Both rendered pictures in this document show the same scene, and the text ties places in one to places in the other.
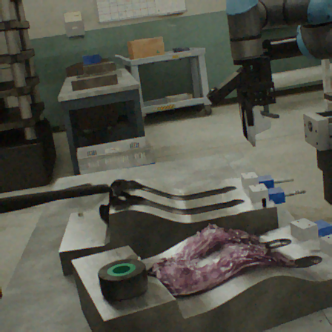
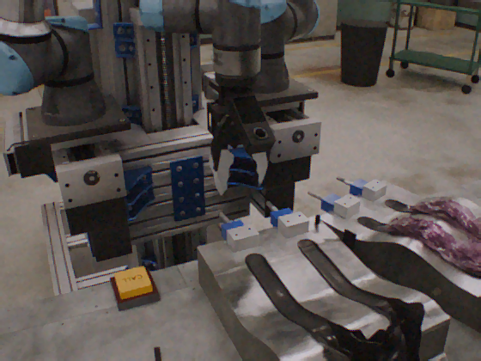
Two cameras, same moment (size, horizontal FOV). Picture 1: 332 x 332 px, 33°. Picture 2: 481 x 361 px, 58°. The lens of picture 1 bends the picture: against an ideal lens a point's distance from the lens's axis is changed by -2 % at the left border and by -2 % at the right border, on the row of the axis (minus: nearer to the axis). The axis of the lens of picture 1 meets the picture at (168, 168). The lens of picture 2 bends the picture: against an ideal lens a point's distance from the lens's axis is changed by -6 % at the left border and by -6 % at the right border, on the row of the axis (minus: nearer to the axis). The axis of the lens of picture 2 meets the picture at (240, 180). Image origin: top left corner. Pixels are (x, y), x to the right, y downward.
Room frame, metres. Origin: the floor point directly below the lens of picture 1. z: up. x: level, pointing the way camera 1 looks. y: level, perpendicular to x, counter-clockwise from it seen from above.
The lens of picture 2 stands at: (1.64, 0.45, 1.42)
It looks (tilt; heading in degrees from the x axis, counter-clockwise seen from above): 29 degrees down; 247
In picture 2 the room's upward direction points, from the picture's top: straight up
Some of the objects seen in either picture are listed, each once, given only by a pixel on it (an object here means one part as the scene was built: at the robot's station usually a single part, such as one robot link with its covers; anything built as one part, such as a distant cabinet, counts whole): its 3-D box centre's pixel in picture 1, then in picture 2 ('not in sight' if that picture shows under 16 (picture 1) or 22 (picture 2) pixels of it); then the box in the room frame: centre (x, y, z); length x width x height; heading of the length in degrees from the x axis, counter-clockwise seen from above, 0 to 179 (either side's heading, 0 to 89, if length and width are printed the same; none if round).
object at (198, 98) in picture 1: (164, 84); not in sight; (7.28, -0.10, 0.47); 1.10 x 0.52 x 0.94; 103
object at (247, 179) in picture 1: (268, 182); (233, 229); (1.36, -0.25, 0.89); 0.13 x 0.05 x 0.05; 91
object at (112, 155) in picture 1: (115, 155); not in sight; (4.51, 0.41, 0.28); 0.61 x 0.41 x 0.15; 96
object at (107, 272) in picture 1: (123, 279); not in sight; (0.85, 0.10, 0.93); 0.08 x 0.08 x 0.04
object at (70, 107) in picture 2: not in sight; (70, 94); (1.61, -0.63, 1.09); 0.15 x 0.15 x 0.10
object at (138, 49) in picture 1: (146, 50); not in sight; (7.28, 0.06, 0.94); 0.41 x 0.33 x 0.29; 103
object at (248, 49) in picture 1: (246, 49); (234, 60); (1.36, -0.23, 1.23); 0.08 x 0.08 x 0.05
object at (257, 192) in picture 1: (279, 195); (281, 217); (1.25, -0.25, 0.89); 0.13 x 0.05 x 0.05; 91
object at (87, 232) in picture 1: (164, 213); (327, 323); (1.31, 0.02, 0.87); 0.50 x 0.26 x 0.14; 91
